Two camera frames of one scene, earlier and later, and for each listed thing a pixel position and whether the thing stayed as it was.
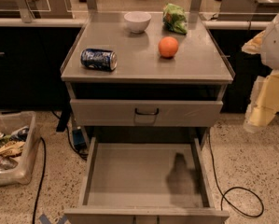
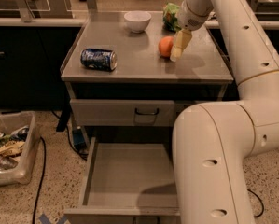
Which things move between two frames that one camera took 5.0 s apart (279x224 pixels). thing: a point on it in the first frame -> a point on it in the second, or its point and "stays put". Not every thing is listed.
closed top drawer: (144, 112) stays put
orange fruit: (168, 47) stays put
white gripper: (276, 46) -> (188, 19)
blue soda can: (98, 59) stays put
